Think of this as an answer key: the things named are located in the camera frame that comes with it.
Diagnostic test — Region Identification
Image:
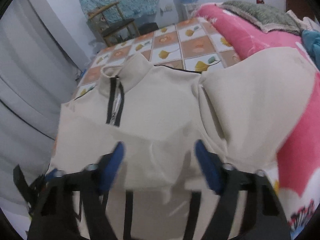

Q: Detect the wall power socket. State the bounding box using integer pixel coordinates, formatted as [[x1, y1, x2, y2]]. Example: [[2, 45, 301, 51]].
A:
[[160, 4, 172, 13]]

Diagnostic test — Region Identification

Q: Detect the wooden chair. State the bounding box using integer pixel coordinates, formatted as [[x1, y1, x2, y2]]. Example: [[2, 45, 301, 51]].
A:
[[87, 1, 140, 47]]

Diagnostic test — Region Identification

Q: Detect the patterned checkered bed sheet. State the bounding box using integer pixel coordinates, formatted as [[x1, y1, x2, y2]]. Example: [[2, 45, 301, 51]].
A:
[[73, 17, 240, 98]]

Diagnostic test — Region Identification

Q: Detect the cream zip-up jacket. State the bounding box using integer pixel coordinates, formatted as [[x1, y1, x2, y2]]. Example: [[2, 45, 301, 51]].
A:
[[45, 47, 316, 240]]

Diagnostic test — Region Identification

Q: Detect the grey curtain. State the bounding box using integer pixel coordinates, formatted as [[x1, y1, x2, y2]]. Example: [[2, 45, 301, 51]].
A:
[[1, 0, 76, 205]]

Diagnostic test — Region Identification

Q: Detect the white water dispenser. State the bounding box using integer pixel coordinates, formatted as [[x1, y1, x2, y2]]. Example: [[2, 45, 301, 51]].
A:
[[181, 3, 200, 20]]

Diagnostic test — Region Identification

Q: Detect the grey-green quilt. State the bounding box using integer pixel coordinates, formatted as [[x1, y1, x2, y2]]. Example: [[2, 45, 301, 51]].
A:
[[219, 0, 302, 35]]

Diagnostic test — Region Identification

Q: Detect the pink floral blanket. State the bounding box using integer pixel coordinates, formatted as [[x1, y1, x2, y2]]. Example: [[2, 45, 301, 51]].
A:
[[196, 3, 319, 239]]

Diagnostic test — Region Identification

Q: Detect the teal blue garment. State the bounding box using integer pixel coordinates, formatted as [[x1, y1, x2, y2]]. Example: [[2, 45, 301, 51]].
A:
[[302, 30, 320, 69]]

